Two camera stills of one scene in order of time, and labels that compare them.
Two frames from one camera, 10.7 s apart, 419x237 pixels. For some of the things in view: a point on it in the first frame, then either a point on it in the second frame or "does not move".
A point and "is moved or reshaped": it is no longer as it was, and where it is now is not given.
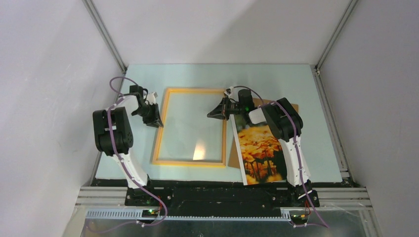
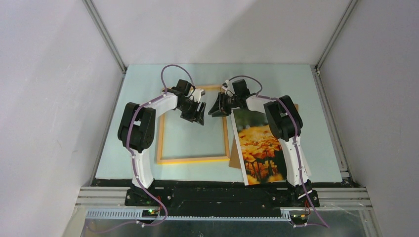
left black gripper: [155, 120] to [191, 117]
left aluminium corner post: [106, 34] does not move
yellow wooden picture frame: [188, 137] is moved or reshaped
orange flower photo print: [260, 152] does not move
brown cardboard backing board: [233, 160] does not move
